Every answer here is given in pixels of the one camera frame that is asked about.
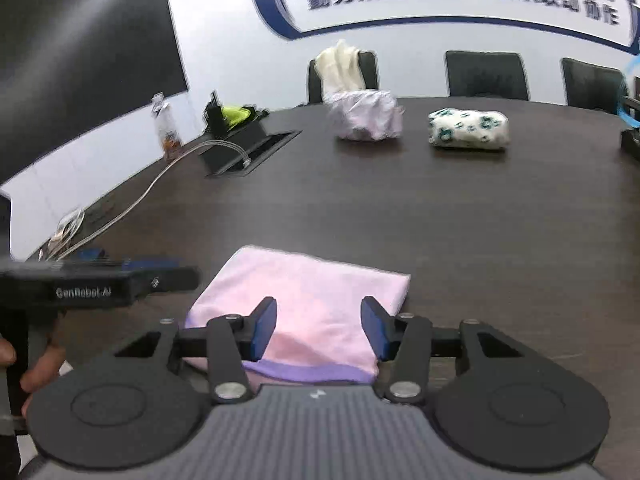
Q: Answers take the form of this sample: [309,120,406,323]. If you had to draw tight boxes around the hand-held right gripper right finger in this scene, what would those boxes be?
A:
[361,296,525,405]

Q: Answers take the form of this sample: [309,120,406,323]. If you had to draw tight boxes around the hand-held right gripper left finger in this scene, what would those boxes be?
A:
[114,296,278,405]

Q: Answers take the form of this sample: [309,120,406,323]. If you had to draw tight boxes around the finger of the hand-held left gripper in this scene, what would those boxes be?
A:
[144,266,202,294]
[122,258,182,272]

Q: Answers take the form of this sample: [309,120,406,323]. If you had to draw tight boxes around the pink and blue garment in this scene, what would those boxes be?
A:
[184,245,412,386]

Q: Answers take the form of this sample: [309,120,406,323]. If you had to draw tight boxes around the person's left hand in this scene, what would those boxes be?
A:
[0,337,68,395]

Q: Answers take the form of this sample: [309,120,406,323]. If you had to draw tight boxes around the plastic drink bottle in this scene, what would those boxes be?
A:
[151,92,182,161]

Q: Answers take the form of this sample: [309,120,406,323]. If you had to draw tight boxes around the black table socket box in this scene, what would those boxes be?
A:
[200,120,303,178]
[620,127,640,163]

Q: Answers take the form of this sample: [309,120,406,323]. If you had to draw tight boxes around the black walkie-talkie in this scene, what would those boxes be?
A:
[202,91,226,136]

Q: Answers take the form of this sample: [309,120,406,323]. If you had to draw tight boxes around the yellow-green cloth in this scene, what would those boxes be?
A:
[220,105,261,131]

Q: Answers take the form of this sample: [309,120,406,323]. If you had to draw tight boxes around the pink floral ruffled garment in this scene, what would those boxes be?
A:
[325,88,405,142]

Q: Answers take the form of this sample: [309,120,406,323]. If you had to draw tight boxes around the white green-flowered folded garment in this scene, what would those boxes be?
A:
[428,108,510,151]

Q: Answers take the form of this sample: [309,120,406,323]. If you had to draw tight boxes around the black office chair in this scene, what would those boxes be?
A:
[445,50,530,102]
[561,57,630,113]
[307,51,380,105]

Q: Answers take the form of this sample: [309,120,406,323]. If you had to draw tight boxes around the cream garment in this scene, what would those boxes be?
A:
[313,39,362,103]

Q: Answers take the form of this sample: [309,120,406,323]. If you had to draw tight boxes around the white cable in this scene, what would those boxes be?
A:
[37,141,251,263]

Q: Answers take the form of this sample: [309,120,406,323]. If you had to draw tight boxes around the black wall screen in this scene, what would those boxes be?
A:
[0,0,191,188]

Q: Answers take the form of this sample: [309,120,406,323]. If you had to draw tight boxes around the green bag with blue handles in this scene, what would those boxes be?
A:
[617,55,640,128]

